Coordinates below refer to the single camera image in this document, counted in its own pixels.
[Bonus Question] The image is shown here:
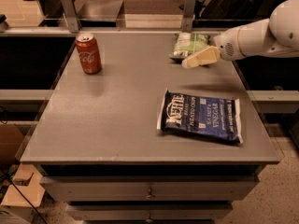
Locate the metal bracket post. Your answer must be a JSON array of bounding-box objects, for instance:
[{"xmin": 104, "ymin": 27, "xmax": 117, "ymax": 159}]
[
  {"xmin": 61, "ymin": 0, "xmax": 79, "ymax": 33},
  {"xmin": 181, "ymin": 0, "xmax": 196, "ymax": 33}
]

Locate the lower grey drawer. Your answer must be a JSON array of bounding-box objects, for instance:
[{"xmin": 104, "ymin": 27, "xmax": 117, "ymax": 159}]
[{"xmin": 66, "ymin": 202, "xmax": 232, "ymax": 222}]

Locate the upper grey drawer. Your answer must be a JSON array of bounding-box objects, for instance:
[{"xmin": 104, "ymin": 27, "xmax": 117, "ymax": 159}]
[{"xmin": 40, "ymin": 176, "xmax": 259, "ymax": 202}]

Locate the left metal bracket post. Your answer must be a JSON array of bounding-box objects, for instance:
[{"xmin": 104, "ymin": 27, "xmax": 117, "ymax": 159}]
[{"xmin": 61, "ymin": 0, "xmax": 79, "ymax": 33}]

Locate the green jalapeno chip bag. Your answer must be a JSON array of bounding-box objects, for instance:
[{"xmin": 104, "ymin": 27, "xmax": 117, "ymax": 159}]
[{"xmin": 169, "ymin": 33, "xmax": 210, "ymax": 62}]

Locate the blue Kettle chip bag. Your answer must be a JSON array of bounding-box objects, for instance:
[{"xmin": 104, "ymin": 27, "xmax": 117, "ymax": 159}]
[{"xmin": 156, "ymin": 90, "xmax": 243, "ymax": 143}]

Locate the grey drawer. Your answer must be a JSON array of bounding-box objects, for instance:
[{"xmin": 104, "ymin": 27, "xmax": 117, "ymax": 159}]
[
  {"xmin": 66, "ymin": 202, "xmax": 232, "ymax": 222},
  {"xmin": 40, "ymin": 176, "xmax": 259, "ymax": 202}
]

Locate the cardboard box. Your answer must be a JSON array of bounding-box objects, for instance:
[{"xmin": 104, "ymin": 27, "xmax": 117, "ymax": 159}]
[{"xmin": 1, "ymin": 164, "xmax": 45, "ymax": 207}]

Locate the right metal bracket post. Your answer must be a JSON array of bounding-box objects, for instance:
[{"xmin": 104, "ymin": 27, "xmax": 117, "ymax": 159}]
[{"xmin": 181, "ymin": 0, "xmax": 196, "ymax": 33}]

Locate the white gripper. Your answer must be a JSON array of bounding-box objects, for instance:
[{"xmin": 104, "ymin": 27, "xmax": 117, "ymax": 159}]
[{"xmin": 181, "ymin": 27, "xmax": 242, "ymax": 69}]

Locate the red Coca-Cola can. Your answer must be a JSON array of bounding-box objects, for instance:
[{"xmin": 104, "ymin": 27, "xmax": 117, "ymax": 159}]
[{"xmin": 76, "ymin": 34, "xmax": 102, "ymax": 75}]

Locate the black cable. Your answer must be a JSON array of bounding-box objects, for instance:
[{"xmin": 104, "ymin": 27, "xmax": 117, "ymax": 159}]
[{"xmin": 0, "ymin": 168, "xmax": 49, "ymax": 224}]

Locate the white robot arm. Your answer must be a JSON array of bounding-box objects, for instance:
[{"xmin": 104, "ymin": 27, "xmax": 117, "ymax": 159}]
[{"xmin": 181, "ymin": 0, "xmax": 299, "ymax": 69}]

